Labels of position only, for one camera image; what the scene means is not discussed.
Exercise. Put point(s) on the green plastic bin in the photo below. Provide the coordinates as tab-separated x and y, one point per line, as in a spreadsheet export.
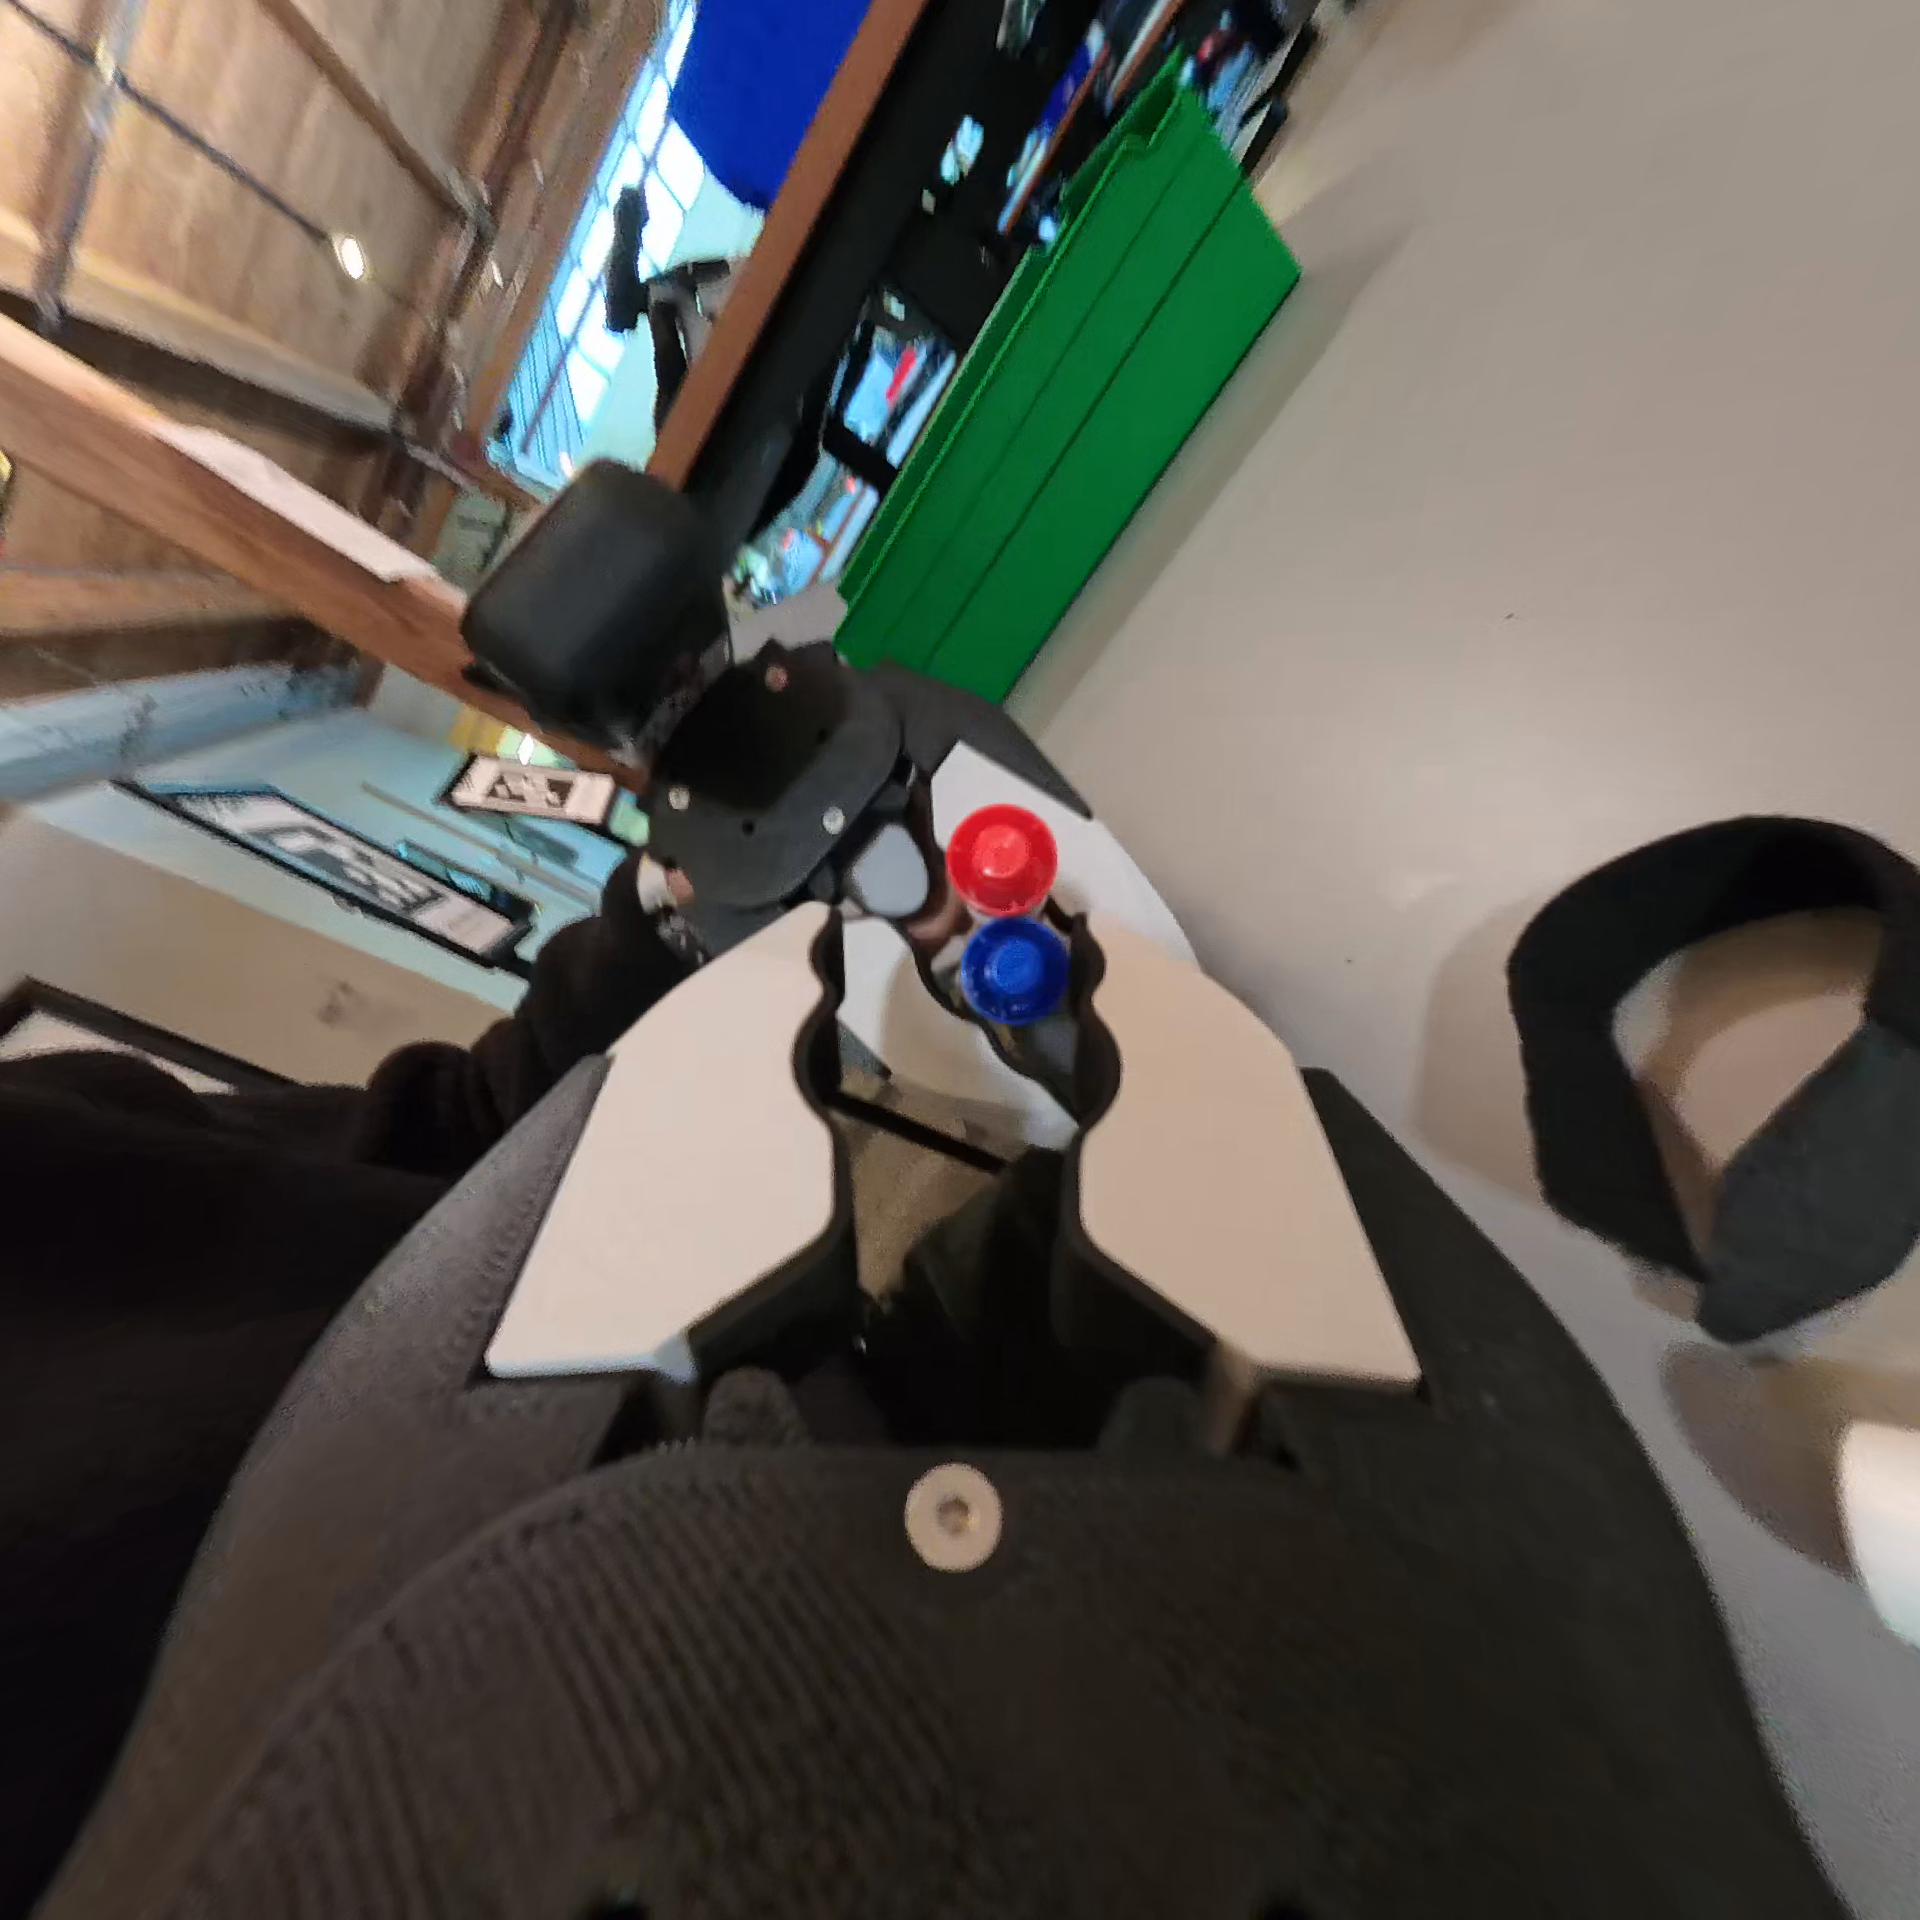
1080	421

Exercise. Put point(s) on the brown wooden shelf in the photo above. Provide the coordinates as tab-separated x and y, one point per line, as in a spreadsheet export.
751	300

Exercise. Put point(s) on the blue screen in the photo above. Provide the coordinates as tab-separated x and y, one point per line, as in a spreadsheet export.
763	90

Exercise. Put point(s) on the black framed panel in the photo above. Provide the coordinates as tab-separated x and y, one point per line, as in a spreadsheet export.
330	868

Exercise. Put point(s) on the wooden beam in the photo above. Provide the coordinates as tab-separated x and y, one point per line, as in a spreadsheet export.
224	495

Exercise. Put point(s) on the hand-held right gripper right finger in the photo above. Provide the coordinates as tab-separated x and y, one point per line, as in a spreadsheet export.
1244	1200

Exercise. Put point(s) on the blue dry erase marker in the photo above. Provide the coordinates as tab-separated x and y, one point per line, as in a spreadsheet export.
1012	968

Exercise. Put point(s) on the red dry erase marker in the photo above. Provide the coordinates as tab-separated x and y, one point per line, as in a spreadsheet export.
996	861

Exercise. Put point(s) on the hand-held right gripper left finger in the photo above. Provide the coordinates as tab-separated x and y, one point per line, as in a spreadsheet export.
661	1185

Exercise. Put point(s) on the black white tag board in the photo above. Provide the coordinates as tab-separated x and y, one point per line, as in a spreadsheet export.
524	792

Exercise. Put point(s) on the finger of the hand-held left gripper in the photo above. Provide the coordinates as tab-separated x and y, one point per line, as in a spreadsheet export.
1109	884
931	1050

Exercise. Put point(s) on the person's left forearm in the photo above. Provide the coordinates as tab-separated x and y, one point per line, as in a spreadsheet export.
570	1004

